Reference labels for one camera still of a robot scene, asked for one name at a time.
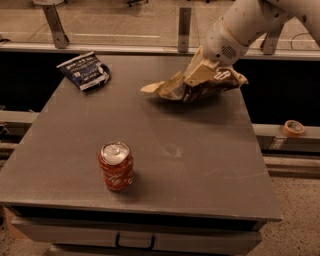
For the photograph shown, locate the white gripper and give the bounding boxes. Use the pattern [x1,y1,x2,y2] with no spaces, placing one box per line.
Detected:
[184,18,248,87]

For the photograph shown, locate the brown sea salt chip bag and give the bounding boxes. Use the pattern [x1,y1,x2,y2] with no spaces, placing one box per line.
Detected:
[140,67,248,103]

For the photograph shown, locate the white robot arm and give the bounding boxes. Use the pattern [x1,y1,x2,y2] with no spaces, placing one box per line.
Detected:
[184,0,320,87]

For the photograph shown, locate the blue chip bag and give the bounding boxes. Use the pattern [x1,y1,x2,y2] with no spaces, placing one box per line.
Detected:
[56,52,110,91]

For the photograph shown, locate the red coke can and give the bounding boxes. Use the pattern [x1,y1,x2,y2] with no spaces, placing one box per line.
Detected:
[98,141,134,191]

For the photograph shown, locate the orange tape roll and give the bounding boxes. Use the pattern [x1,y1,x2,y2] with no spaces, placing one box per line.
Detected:
[283,120,305,137]

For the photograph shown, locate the middle metal railing bracket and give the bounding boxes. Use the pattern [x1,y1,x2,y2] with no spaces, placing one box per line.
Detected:
[178,7,191,53]

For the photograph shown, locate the metal railing bracket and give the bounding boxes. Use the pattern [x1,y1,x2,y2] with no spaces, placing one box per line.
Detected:
[260,24,284,55]
[42,4,69,49]
[178,7,191,53]

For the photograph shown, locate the right metal railing bracket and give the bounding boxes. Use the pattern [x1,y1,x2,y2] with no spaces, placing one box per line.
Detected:
[260,24,284,55]

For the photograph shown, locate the left metal railing bracket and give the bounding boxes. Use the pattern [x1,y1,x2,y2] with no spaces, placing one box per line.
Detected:
[42,4,69,49]

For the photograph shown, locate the grey drawer with black handle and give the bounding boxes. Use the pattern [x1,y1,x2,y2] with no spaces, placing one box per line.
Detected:
[11,217,262,256]

